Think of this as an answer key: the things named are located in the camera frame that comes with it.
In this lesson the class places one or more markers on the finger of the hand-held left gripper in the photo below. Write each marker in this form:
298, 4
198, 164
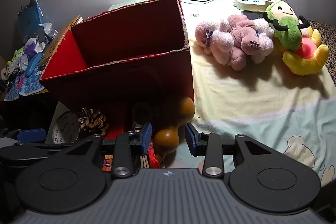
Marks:
31, 134
21, 157

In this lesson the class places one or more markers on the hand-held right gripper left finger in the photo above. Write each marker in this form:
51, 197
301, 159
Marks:
146, 138

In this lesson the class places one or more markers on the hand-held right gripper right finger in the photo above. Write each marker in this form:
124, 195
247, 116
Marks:
191, 140

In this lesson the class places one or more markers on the red ribbon ornament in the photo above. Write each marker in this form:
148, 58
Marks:
153, 157

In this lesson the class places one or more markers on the brown wooden gourd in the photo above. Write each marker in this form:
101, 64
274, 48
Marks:
168, 137

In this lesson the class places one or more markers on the clear tape roll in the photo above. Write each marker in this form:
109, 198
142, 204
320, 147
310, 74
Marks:
65, 128

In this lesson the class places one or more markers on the red cardboard box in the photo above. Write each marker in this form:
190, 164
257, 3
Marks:
126, 77

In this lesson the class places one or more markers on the blue checked cloth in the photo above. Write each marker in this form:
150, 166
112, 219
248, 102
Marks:
23, 88

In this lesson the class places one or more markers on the brown pine cone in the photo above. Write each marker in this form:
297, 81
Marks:
93, 121

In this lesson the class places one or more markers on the blue glasses case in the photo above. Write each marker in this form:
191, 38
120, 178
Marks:
33, 65

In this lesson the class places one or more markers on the green toy figure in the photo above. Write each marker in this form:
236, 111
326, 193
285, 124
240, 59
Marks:
17, 55

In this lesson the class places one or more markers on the purple toy figure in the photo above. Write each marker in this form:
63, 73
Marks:
30, 50

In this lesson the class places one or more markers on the small black device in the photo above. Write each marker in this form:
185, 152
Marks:
41, 33

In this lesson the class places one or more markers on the crumpled clear plastic bag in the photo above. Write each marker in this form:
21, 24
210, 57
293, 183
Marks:
49, 29

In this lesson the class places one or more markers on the pink plush toy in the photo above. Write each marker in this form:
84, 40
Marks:
236, 40

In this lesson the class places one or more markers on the blue plastic bag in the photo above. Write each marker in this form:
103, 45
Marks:
29, 16

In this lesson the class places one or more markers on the green and yellow plush toy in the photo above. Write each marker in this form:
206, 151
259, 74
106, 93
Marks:
288, 27

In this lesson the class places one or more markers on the brown patterned cloth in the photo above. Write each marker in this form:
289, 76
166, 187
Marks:
324, 28

